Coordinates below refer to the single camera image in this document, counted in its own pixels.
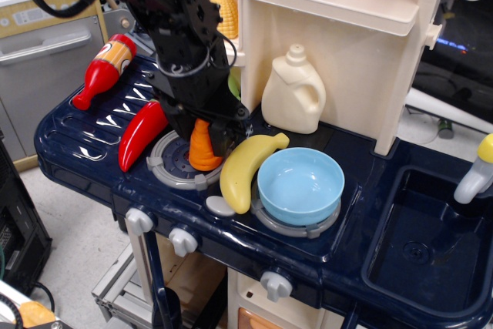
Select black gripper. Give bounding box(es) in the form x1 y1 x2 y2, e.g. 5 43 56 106
145 63 250 157

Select orange toy carrot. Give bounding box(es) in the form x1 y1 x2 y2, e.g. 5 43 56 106
189 119 223 172

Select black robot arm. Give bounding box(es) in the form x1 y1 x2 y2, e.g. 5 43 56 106
120 0 249 156

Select light blue plastic bowl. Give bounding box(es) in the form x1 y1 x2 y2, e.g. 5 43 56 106
257 147 345 226

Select grey left stove burner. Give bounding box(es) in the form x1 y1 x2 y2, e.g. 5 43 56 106
146 130 223 191

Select grey stove burner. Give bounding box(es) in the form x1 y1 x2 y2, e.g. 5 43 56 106
250 191 341 239
146 130 223 191

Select yellow toy banana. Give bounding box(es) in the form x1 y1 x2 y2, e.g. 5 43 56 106
220 133 290 214

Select red toy chili pepper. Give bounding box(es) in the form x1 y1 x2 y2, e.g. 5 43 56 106
118 99 169 173

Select green toy pear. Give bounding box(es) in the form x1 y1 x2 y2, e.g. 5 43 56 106
228 67 241 100

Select grey oval button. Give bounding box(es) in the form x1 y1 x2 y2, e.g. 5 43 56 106
206 196 236 217

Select cream toy detergent jug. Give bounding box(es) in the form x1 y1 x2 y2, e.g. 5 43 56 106
261 44 327 134

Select yellow toy corn cob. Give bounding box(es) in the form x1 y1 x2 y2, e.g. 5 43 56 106
211 0 239 39

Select grey left stove knob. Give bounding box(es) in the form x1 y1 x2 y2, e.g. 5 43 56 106
125 208 154 237

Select grey stove knob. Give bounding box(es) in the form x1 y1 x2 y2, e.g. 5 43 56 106
169 227 198 257
125 208 154 237
260 271 293 302

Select red toy ketchup bottle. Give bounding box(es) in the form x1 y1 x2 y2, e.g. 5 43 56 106
72 34 137 110

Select grey middle stove knob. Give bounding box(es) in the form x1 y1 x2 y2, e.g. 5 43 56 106
169 227 198 257

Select navy toy kitchen counter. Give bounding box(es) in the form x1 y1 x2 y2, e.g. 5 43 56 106
35 57 492 328

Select grey right stove burner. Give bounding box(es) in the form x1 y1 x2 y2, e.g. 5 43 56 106
250 191 341 239

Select grey right stove knob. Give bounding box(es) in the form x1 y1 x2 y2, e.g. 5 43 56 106
260 271 293 302

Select wooden toy dishwasher cabinet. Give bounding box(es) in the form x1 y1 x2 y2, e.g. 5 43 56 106
0 0 134 172

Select cream toy kitchen shelf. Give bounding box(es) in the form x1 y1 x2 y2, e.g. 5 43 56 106
228 0 440 155

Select black computer case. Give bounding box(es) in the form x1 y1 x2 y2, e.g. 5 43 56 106
1 146 52 295

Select green can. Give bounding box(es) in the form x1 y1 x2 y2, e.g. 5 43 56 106
438 119 454 139

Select grey yellow toy faucet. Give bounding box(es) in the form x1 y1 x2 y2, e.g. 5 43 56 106
454 133 492 204

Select aluminium extrusion frame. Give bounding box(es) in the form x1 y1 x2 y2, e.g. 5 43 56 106
92 244 153 328

